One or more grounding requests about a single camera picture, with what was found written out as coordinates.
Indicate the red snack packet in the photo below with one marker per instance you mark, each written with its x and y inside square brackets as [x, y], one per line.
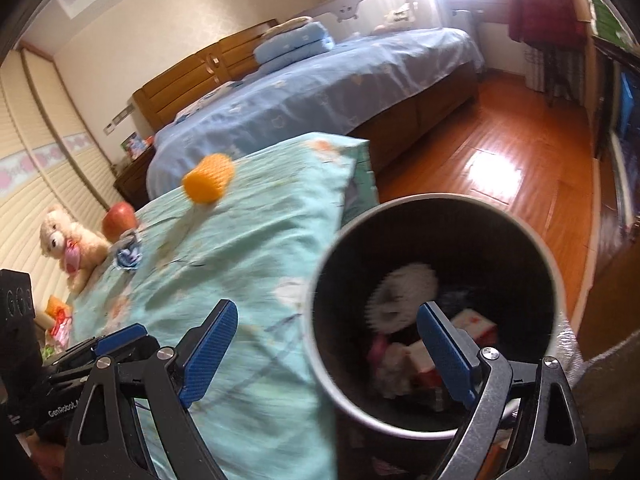
[61, 327]

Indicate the bed with blue sheet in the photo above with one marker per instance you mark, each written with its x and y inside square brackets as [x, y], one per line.
[325, 85]

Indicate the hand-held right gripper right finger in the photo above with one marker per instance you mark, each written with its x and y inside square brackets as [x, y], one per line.
[445, 355]

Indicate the white paper bag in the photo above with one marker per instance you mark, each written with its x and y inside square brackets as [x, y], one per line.
[402, 295]

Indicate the teal printed blanket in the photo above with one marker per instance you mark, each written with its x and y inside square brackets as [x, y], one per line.
[260, 240]

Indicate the red coat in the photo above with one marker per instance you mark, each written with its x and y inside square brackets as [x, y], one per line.
[545, 7]

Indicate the crumpled blue white packet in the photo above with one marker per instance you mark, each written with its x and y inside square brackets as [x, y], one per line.
[127, 255]

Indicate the orange snack packet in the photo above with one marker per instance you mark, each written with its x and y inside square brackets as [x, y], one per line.
[54, 305]

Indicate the beige pillow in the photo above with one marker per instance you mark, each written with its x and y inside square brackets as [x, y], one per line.
[287, 25]

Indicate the white and red milk carton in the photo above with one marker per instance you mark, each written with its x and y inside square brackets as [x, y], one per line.
[474, 327]

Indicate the orange foam fruit net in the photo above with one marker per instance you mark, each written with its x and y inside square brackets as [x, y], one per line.
[207, 180]

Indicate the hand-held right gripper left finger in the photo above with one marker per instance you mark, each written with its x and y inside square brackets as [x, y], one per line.
[210, 355]

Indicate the grey round trash bin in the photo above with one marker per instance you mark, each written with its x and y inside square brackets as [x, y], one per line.
[325, 340]

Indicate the white wall switch panel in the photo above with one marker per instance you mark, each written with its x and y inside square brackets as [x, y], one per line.
[117, 120]

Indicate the silver foil cover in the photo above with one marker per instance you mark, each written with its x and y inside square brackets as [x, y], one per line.
[605, 390]

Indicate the red apple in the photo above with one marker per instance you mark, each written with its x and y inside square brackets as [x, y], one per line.
[120, 221]

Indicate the beige teddy bear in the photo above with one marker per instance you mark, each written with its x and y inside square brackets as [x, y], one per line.
[60, 237]

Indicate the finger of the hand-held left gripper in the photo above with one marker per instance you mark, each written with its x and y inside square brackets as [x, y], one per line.
[120, 337]

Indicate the stack of green boxes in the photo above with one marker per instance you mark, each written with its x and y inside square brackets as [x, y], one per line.
[610, 15]

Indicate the photo frame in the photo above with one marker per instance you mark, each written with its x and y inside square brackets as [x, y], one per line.
[131, 144]

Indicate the white plush toy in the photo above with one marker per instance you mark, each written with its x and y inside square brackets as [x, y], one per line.
[402, 15]

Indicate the folded blue quilt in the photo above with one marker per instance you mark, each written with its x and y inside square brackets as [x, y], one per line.
[292, 45]

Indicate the wooden headboard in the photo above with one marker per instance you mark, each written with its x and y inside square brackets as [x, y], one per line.
[200, 67]

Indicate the wooden nightstand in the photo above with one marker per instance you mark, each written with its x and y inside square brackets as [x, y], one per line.
[134, 177]

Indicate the flat screen television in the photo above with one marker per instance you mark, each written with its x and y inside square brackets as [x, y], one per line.
[625, 125]

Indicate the white foam block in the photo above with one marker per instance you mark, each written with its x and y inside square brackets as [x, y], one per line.
[395, 372]

